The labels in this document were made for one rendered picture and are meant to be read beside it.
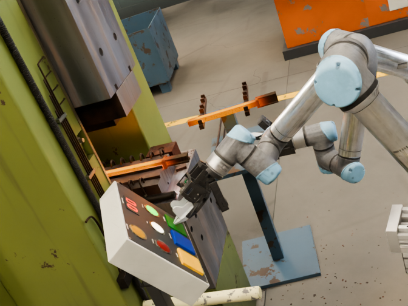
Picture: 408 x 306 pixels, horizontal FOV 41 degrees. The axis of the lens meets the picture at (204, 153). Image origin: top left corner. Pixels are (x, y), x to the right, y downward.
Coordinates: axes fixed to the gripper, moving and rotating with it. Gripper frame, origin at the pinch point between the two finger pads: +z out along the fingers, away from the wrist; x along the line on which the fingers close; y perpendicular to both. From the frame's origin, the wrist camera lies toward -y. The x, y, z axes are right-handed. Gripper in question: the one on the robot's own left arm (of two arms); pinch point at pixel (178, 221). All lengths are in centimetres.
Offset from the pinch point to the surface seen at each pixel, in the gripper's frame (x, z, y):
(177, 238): 11.2, 0.8, 2.6
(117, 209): 9.9, 2.7, 22.5
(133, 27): -490, -7, -52
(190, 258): 19.3, 0.8, -0.1
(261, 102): -69, -43, -31
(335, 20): -335, -140, -169
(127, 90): -43, -17, 27
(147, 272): 27.1, 6.7, 11.9
